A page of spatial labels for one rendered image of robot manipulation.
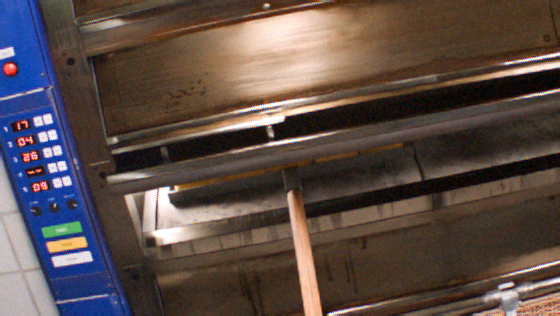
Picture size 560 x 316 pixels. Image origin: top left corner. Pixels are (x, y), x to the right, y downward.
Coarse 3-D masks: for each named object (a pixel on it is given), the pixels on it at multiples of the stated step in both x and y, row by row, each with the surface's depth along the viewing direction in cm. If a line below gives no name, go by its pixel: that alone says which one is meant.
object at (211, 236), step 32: (544, 160) 215; (384, 192) 217; (416, 192) 214; (448, 192) 213; (480, 192) 214; (224, 224) 217; (256, 224) 215; (288, 224) 214; (320, 224) 215; (352, 224) 215; (160, 256) 216
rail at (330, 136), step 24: (528, 96) 187; (552, 96) 187; (384, 120) 189; (408, 120) 188; (432, 120) 188; (264, 144) 189; (288, 144) 189; (312, 144) 189; (144, 168) 190; (168, 168) 189; (192, 168) 190
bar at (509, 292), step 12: (552, 276) 182; (504, 288) 182; (516, 288) 181; (528, 288) 181; (540, 288) 181; (552, 288) 181; (456, 300) 182; (468, 300) 181; (480, 300) 181; (492, 300) 181; (504, 300) 180; (516, 300) 180; (396, 312) 183; (408, 312) 182; (420, 312) 182; (432, 312) 181; (444, 312) 181; (456, 312) 181; (468, 312) 182; (504, 312) 183
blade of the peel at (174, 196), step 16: (336, 160) 226; (352, 160) 226; (368, 160) 227; (384, 160) 227; (256, 176) 226; (272, 176) 227; (304, 176) 227; (176, 192) 227; (192, 192) 227; (208, 192) 228; (224, 192) 228
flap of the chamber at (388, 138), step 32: (448, 96) 203; (480, 96) 199; (256, 128) 207; (288, 128) 203; (320, 128) 199; (416, 128) 188; (448, 128) 189; (128, 160) 203; (160, 160) 199; (256, 160) 189; (288, 160) 190; (128, 192) 191
